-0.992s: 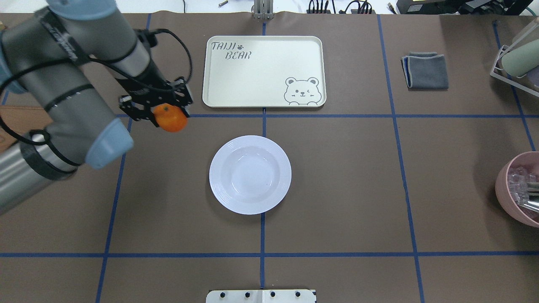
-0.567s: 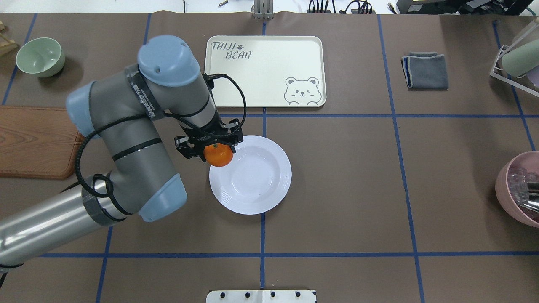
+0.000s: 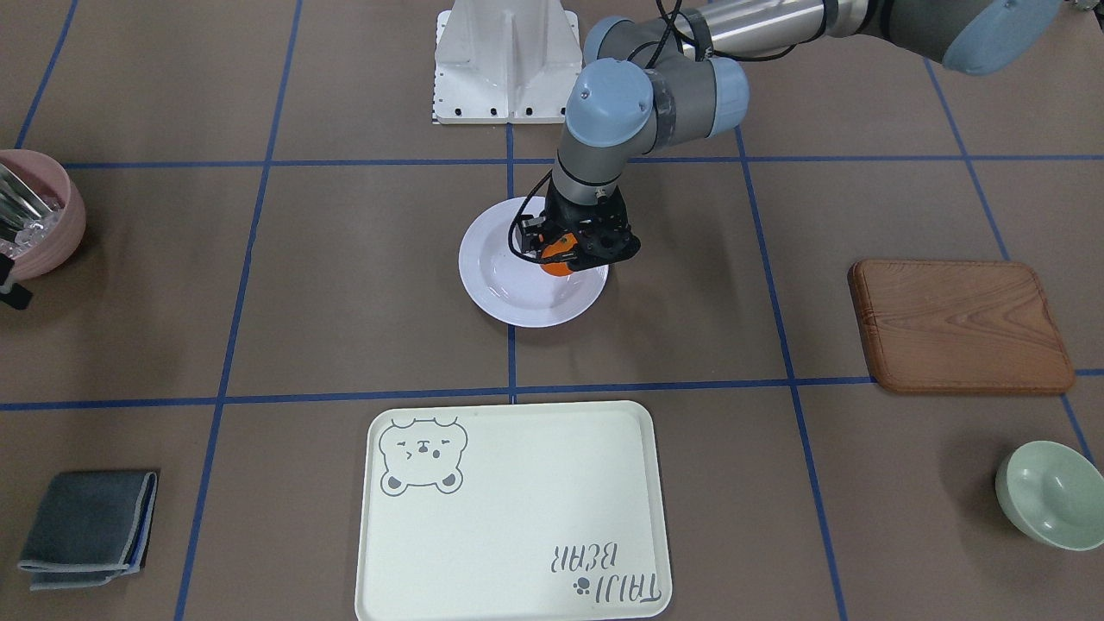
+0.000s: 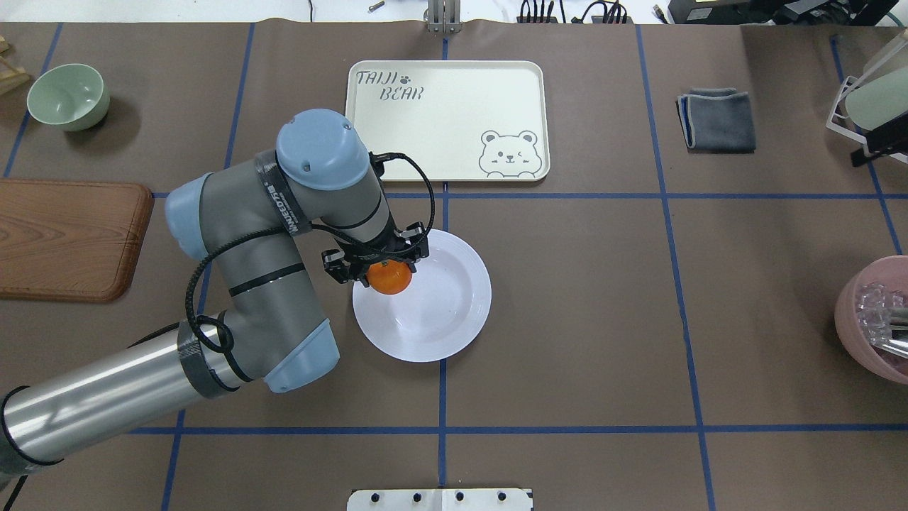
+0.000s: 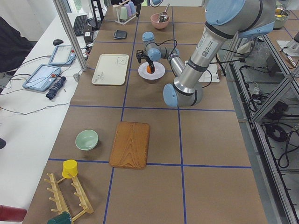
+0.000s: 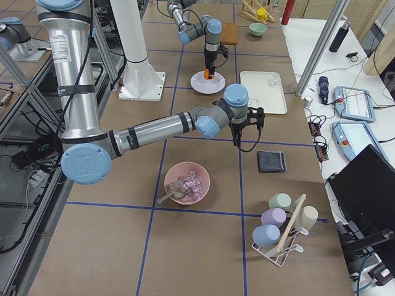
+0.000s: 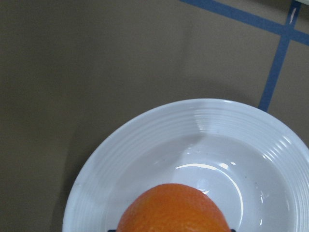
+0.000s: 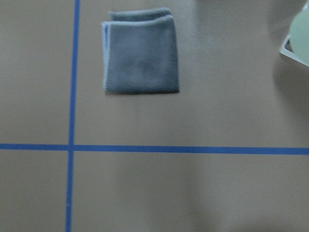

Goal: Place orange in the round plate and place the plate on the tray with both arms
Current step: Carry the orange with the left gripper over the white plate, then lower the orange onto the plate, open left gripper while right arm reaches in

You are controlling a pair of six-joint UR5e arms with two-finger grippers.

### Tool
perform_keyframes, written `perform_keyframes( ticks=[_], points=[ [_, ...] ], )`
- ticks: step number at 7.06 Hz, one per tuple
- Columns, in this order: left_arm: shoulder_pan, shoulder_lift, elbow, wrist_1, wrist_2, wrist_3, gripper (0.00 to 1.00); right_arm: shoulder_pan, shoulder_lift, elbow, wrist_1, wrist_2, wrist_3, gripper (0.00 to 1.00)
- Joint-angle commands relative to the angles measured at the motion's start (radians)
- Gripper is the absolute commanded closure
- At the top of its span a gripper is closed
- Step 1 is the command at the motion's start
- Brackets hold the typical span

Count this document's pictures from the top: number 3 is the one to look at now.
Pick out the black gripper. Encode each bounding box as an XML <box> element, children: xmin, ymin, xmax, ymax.
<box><xmin>516</xmin><ymin>186</ymin><xmax>640</xmax><ymax>273</ymax></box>

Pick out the orange fruit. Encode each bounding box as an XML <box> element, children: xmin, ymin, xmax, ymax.
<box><xmin>539</xmin><ymin>233</ymin><xmax>577</xmax><ymax>278</ymax></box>

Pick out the white plate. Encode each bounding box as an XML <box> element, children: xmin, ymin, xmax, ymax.
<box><xmin>458</xmin><ymin>197</ymin><xmax>611</xmax><ymax>329</ymax></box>

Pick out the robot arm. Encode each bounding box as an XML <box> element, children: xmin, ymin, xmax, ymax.
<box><xmin>505</xmin><ymin>1</ymin><xmax>1061</xmax><ymax>276</ymax></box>

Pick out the cream bear tray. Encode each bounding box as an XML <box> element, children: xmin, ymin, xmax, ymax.
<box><xmin>354</xmin><ymin>400</ymin><xmax>675</xmax><ymax>620</ymax></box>

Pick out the wooden cutting board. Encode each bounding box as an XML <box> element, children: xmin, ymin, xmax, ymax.
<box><xmin>848</xmin><ymin>257</ymin><xmax>1076</xmax><ymax>396</ymax></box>

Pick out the pink bowl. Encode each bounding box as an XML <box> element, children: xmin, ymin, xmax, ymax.
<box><xmin>1</xmin><ymin>149</ymin><xmax>86</xmax><ymax>280</ymax></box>

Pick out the metal ice scoop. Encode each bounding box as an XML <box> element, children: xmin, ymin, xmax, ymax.
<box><xmin>1</xmin><ymin>164</ymin><xmax>59</xmax><ymax>243</ymax></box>

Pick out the grey folded cloth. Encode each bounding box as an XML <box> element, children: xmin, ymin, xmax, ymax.
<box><xmin>17</xmin><ymin>469</ymin><xmax>160</xmax><ymax>591</ymax></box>

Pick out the green bowl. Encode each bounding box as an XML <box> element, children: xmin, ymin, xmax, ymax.
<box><xmin>994</xmin><ymin>440</ymin><xmax>1103</xmax><ymax>552</ymax></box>

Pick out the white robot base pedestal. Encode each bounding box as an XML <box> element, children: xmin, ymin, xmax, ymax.
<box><xmin>431</xmin><ymin>1</ymin><xmax>583</xmax><ymax>125</ymax></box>

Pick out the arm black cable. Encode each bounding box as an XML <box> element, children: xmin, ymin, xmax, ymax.
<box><xmin>507</xmin><ymin>0</ymin><xmax>803</xmax><ymax>261</ymax></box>

